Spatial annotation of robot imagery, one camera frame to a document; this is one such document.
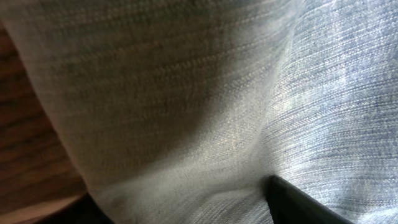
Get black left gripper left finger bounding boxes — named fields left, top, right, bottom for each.
left=35, top=194, right=114, bottom=224

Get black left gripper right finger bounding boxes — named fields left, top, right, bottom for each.
left=266, top=175, right=352, bottom=224

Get light blue denim shorts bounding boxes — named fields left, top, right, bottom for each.
left=1, top=0, right=397, bottom=223

